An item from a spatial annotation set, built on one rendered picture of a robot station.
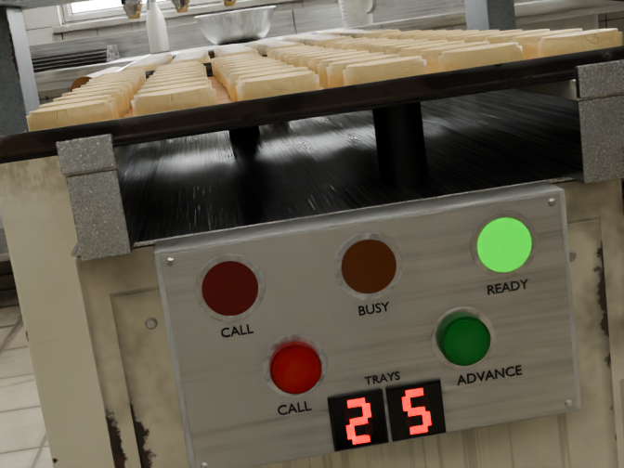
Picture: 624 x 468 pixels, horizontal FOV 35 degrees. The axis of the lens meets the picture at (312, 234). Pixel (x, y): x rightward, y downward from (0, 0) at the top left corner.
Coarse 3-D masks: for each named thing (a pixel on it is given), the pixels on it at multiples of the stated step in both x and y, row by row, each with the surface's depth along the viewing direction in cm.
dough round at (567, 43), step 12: (552, 36) 61; (564, 36) 60; (576, 36) 59; (588, 36) 59; (600, 36) 59; (612, 36) 59; (540, 48) 61; (552, 48) 60; (564, 48) 59; (576, 48) 59; (588, 48) 59; (600, 48) 59
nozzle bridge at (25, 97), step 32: (0, 0) 123; (32, 0) 128; (64, 0) 139; (480, 0) 140; (512, 0) 138; (0, 32) 131; (0, 64) 132; (0, 96) 133; (32, 96) 140; (0, 128) 134
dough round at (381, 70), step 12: (384, 60) 60; (396, 60) 59; (408, 60) 58; (420, 60) 59; (348, 72) 59; (360, 72) 58; (372, 72) 58; (384, 72) 57; (396, 72) 58; (408, 72) 58; (420, 72) 58; (348, 84) 59
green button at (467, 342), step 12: (444, 324) 58; (456, 324) 58; (468, 324) 58; (480, 324) 58; (444, 336) 58; (456, 336) 58; (468, 336) 58; (480, 336) 58; (444, 348) 58; (456, 348) 58; (468, 348) 58; (480, 348) 58; (456, 360) 58; (468, 360) 58
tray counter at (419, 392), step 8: (408, 392) 59; (416, 392) 59; (408, 400) 59; (424, 400) 59; (408, 408) 59; (416, 408) 59; (424, 408) 59; (408, 416) 59; (424, 416) 59; (408, 424) 59; (424, 424) 59; (416, 432) 59; (424, 432) 59
